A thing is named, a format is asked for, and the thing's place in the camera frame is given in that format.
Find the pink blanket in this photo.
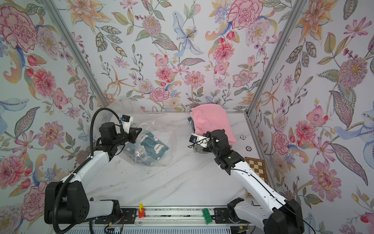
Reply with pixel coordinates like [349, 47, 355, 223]
[191, 104, 236, 146]

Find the clear plastic vacuum bag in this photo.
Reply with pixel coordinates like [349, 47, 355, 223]
[90, 98, 177, 167]

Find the right aluminium corner post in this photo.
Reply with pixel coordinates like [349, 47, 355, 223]
[246, 0, 305, 117]

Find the aluminium front rail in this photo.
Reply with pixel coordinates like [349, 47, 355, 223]
[46, 205, 297, 227]

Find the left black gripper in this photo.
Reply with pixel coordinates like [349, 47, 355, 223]
[111, 128, 142, 148]

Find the wooden chessboard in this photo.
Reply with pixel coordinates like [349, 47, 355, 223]
[245, 157, 269, 185]

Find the aluminium corner post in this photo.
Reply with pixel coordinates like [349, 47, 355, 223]
[41, 0, 109, 107]
[246, 0, 305, 117]

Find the green block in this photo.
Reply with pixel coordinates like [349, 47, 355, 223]
[202, 208, 213, 225]

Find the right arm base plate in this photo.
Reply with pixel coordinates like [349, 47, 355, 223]
[213, 207, 249, 224]

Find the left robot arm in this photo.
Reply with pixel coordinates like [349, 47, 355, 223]
[44, 122, 142, 225]

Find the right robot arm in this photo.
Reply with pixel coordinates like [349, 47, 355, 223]
[190, 130, 305, 234]

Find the left aluminium corner post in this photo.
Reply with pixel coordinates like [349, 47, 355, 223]
[41, 0, 109, 107]

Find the left black corrugated cable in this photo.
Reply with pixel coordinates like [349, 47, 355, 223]
[52, 108, 122, 234]

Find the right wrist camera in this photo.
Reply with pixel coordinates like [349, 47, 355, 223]
[189, 134, 211, 148]

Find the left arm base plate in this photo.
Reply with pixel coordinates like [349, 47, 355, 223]
[94, 208, 138, 224]

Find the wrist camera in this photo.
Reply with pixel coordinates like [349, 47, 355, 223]
[189, 134, 211, 148]
[121, 115, 133, 134]

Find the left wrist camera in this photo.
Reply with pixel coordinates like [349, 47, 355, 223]
[121, 115, 133, 134]

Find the red yellow clamp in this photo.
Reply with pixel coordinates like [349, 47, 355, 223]
[138, 203, 145, 218]

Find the grey fuzzy blanket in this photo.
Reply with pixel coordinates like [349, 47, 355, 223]
[189, 117, 213, 154]

